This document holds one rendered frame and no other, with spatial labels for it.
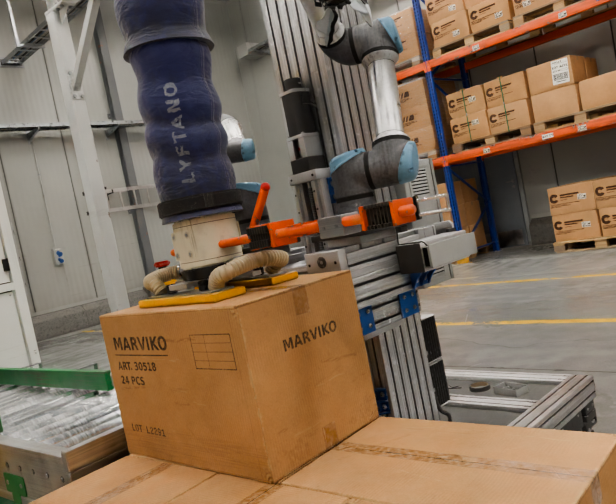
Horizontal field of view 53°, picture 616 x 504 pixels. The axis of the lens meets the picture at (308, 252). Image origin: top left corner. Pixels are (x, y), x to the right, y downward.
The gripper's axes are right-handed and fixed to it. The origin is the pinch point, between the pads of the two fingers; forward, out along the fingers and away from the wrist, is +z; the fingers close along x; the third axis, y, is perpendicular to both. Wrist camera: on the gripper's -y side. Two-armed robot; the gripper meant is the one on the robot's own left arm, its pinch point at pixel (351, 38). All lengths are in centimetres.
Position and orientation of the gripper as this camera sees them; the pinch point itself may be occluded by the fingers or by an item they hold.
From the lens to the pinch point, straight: 165.0
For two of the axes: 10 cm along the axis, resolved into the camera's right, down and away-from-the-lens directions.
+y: -6.9, 1.8, -7.0
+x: 6.9, -1.0, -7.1
